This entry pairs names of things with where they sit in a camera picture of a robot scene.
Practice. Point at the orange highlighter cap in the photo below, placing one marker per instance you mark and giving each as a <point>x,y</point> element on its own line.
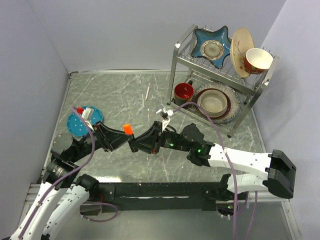
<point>128,129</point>

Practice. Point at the beige bowl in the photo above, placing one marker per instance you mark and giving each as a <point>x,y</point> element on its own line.
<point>212,101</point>

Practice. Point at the teal polka dot plate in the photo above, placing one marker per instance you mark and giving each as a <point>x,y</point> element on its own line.
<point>76,127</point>

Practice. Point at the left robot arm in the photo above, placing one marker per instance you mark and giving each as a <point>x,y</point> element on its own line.
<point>61,191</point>

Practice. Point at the steel dish rack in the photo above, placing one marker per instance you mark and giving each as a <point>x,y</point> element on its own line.
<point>201,72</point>

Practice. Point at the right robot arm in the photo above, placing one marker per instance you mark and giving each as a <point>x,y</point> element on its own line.
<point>273,172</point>

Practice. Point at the white pink acrylic marker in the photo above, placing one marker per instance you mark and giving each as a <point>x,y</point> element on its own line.
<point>147,92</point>

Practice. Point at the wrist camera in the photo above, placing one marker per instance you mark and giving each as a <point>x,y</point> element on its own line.
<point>86,114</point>
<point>166,115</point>

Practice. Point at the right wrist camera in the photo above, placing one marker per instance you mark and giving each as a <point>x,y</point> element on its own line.
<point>166,115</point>

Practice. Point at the dark red plate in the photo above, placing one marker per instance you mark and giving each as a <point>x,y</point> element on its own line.
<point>226,105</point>

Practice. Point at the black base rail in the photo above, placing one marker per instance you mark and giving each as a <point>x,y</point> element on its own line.
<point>130,196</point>

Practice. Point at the black floral mug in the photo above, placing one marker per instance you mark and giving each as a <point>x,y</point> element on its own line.
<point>183,92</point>

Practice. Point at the red white bowl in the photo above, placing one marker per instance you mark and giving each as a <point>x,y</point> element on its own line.
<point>257,61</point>

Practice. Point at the blue speckled plate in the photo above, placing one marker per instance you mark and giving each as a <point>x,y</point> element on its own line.
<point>234,101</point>

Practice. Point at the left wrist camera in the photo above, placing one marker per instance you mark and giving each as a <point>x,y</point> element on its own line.
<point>86,114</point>

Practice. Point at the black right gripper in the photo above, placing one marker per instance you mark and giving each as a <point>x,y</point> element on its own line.
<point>158,137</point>

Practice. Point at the blue star shaped dish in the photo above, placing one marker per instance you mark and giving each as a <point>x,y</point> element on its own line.
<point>214,46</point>

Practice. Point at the cream floral plate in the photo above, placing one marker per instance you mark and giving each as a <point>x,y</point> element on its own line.
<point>241,42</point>

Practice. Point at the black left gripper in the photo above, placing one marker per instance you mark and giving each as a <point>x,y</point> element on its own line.
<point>102,136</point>

